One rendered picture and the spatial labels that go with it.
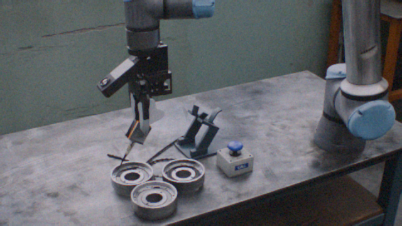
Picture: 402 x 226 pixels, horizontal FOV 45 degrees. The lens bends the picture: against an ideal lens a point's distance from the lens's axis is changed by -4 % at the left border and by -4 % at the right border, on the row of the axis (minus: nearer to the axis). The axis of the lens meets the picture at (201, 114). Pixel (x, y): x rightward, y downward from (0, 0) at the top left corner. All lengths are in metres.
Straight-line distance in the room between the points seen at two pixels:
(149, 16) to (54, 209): 0.50
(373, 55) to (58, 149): 0.88
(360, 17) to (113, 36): 1.85
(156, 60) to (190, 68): 1.90
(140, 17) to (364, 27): 0.49
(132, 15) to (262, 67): 2.28
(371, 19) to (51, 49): 1.91
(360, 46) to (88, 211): 0.73
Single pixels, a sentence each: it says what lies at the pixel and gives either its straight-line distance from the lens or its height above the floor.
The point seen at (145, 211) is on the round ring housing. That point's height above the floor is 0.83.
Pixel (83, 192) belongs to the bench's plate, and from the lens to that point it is 1.25.
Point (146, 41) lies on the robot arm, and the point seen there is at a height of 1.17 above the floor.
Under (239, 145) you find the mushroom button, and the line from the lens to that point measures 1.26.
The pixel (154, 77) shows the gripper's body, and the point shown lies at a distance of 1.11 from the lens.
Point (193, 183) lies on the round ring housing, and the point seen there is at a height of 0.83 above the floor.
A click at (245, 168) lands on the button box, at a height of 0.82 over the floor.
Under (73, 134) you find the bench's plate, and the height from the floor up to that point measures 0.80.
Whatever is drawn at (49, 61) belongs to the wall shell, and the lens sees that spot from 2.73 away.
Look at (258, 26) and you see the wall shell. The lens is 3.17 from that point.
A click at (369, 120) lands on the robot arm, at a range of 1.22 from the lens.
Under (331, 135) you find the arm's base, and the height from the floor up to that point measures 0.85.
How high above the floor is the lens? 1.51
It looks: 27 degrees down
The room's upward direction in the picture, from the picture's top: straight up
